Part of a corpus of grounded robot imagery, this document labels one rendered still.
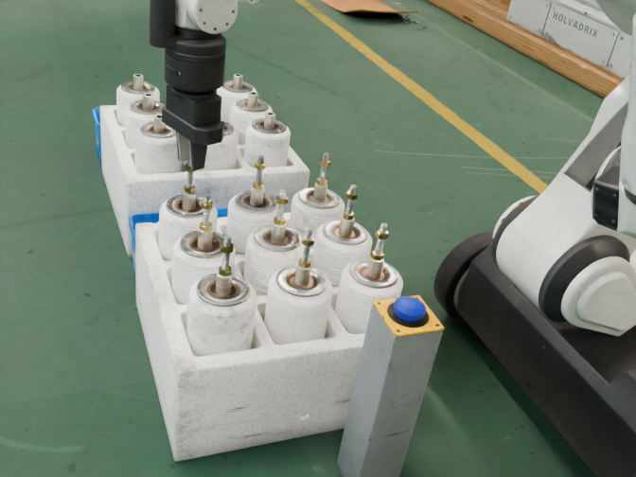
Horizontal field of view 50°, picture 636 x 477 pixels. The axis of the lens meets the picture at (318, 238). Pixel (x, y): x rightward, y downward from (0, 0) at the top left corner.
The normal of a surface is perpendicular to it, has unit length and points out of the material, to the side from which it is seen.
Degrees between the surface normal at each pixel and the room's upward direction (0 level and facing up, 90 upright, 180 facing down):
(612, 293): 90
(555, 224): 51
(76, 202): 0
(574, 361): 46
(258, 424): 90
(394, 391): 90
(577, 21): 90
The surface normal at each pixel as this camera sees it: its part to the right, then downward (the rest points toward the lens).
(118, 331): 0.14, -0.84
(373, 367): -0.93, 0.08
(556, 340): -0.57, -0.52
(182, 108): -0.72, 0.28
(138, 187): 0.38, 0.53
